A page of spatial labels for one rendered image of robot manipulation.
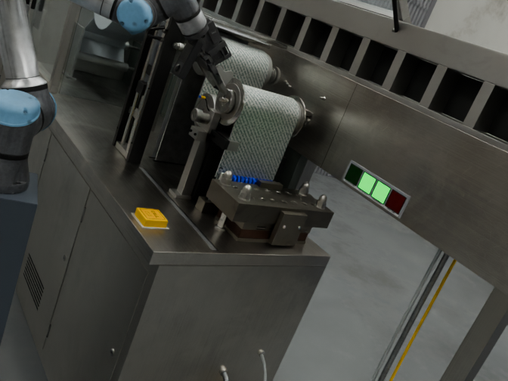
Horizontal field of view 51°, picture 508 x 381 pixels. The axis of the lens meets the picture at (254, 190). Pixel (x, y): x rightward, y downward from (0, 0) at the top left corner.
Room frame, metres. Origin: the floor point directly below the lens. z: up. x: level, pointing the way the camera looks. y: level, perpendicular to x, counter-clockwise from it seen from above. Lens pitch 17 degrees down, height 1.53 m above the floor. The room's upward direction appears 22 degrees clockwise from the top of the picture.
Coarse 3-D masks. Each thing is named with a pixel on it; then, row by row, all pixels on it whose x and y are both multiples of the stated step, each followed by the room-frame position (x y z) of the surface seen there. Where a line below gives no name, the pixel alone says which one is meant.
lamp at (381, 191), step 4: (376, 184) 1.55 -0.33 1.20; (380, 184) 1.54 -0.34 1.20; (384, 184) 1.53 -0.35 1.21; (376, 188) 1.55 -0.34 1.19; (380, 188) 1.54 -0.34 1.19; (384, 188) 1.53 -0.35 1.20; (388, 188) 1.52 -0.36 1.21; (376, 192) 1.54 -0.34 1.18; (380, 192) 1.53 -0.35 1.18; (384, 192) 1.52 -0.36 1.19; (388, 192) 1.52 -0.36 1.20; (372, 196) 1.55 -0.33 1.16; (376, 196) 1.54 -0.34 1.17; (380, 196) 1.53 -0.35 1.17; (384, 196) 1.52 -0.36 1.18; (380, 200) 1.52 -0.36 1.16; (384, 200) 1.51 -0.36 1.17
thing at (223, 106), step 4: (220, 92) 1.64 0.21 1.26; (228, 92) 1.61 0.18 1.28; (232, 92) 1.61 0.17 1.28; (220, 96) 1.64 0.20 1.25; (224, 96) 1.63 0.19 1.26; (228, 96) 1.61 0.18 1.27; (232, 96) 1.60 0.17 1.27; (232, 100) 1.60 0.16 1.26; (220, 104) 1.63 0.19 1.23; (224, 104) 1.62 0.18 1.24; (228, 104) 1.59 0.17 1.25; (232, 104) 1.60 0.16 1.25; (220, 108) 1.62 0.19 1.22; (224, 108) 1.61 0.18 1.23; (228, 108) 1.59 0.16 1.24; (232, 108) 1.60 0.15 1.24; (224, 112) 1.60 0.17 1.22; (228, 112) 1.61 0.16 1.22
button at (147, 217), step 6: (138, 210) 1.35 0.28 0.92; (144, 210) 1.36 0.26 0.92; (150, 210) 1.38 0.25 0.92; (156, 210) 1.40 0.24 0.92; (138, 216) 1.34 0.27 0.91; (144, 216) 1.33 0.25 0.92; (150, 216) 1.34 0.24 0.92; (156, 216) 1.36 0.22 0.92; (162, 216) 1.37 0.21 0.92; (144, 222) 1.31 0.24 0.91; (150, 222) 1.32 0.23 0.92; (156, 222) 1.34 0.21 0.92; (162, 222) 1.35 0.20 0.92
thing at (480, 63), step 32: (224, 0) 2.45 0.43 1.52; (256, 0) 2.37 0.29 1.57; (288, 0) 2.11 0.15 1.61; (320, 0) 1.98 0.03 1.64; (256, 32) 2.20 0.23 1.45; (288, 32) 2.13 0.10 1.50; (320, 32) 2.03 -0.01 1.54; (352, 32) 1.82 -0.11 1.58; (384, 32) 1.73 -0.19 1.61; (416, 32) 1.64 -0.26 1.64; (320, 64) 1.89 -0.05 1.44; (352, 64) 1.78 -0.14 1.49; (384, 64) 1.79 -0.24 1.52; (416, 64) 1.69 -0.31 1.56; (448, 64) 1.53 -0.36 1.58; (480, 64) 1.47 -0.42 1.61; (416, 96) 1.66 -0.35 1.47; (448, 96) 1.58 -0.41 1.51; (480, 96) 1.44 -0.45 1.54; (480, 128) 1.44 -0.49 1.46
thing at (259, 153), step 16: (240, 128) 1.61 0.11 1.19; (256, 128) 1.64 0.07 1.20; (240, 144) 1.62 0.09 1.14; (256, 144) 1.66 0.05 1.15; (272, 144) 1.70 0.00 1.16; (224, 160) 1.59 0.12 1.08; (240, 160) 1.64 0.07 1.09; (256, 160) 1.68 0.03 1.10; (272, 160) 1.72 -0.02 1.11; (256, 176) 1.69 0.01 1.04; (272, 176) 1.74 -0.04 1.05
